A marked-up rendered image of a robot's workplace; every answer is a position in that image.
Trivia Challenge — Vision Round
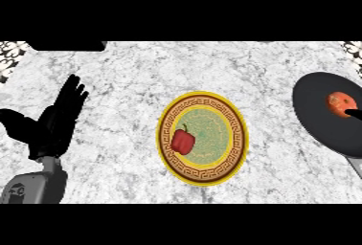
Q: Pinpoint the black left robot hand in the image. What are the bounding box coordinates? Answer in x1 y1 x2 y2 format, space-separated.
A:
0 74 91 161

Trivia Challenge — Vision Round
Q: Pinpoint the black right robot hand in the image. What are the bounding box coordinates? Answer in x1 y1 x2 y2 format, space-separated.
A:
345 108 362 122

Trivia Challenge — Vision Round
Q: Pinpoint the dark grey pan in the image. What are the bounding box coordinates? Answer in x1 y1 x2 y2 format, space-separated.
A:
292 71 362 180

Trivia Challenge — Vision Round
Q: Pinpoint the yellow patterned plate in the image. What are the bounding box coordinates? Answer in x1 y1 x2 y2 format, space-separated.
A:
156 90 250 188

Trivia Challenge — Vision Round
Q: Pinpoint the orange tomato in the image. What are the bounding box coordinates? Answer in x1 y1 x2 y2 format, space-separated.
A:
327 91 360 119

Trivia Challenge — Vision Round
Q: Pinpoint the black appliance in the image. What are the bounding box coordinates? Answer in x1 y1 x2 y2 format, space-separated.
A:
26 40 110 53

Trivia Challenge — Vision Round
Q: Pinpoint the red bell pepper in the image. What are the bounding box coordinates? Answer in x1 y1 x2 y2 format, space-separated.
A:
170 123 197 156

